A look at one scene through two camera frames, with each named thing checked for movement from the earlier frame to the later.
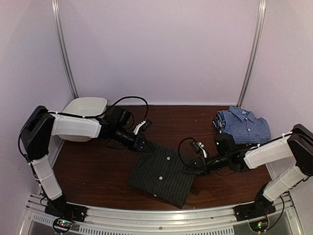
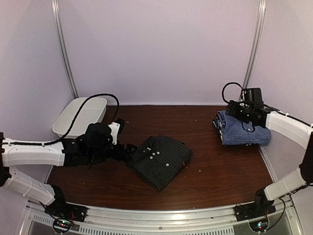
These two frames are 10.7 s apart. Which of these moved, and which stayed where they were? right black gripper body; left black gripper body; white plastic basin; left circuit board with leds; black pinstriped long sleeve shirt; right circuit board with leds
Moved: left black gripper body; black pinstriped long sleeve shirt; right black gripper body
Stayed: right circuit board with leds; white plastic basin; left circuit board with leds
